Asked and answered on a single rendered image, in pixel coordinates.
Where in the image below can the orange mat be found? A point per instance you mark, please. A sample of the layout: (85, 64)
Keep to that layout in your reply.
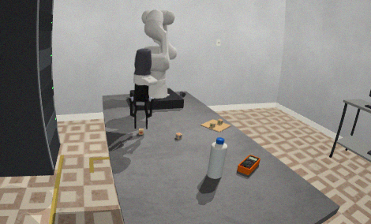
(217, 127)

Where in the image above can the orange multimeter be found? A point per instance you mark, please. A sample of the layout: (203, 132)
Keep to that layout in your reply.
(248, 164)

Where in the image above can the white bottle with blue cap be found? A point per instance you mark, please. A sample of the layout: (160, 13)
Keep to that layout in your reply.
(217, 159)

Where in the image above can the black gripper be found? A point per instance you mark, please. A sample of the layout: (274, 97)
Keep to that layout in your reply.
(140, 90)

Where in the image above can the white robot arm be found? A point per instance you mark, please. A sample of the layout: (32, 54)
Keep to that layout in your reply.
(147, 63)

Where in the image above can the orange block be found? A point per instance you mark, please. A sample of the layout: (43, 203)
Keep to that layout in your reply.
(178, 136)

